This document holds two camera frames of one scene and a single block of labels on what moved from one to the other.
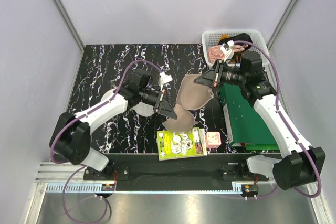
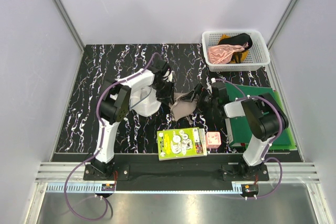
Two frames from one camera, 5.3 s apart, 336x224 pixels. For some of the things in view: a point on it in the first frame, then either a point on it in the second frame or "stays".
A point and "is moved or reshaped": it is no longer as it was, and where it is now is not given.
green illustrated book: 173,145 stays
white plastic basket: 210,38 stays
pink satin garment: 214,53 stays
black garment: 241,36 stays
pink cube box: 213,139 stays
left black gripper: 162,107 → 168,96
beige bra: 191,95 is moved or reshaped
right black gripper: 211,77 → 191,95
